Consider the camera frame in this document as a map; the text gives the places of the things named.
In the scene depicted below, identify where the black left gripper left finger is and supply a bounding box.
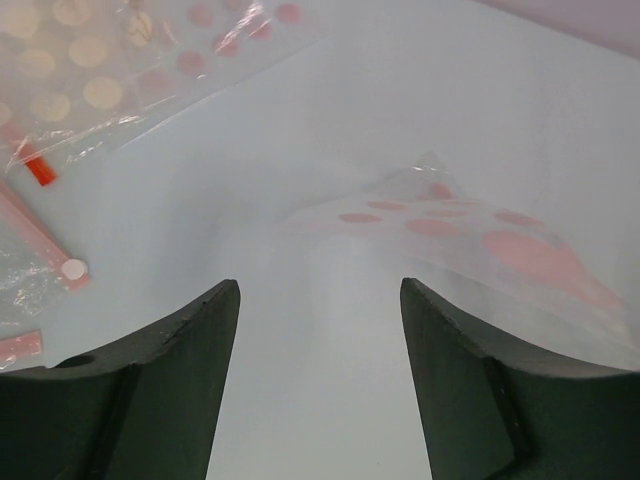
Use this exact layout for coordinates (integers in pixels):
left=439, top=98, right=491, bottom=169
left=1, top=280, right=241, bottom=479

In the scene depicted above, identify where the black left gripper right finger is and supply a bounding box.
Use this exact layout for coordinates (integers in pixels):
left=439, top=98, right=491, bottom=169
left=400, top=278, right=639, bottom=479

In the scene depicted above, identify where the pink dotted zip top bag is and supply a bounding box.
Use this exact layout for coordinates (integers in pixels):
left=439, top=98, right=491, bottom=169
left=283, top=154, right=639, bottom=371

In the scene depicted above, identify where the pile of zip bags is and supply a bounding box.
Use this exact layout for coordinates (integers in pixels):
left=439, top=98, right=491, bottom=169
left=0, top=0, right=321, bottom=371

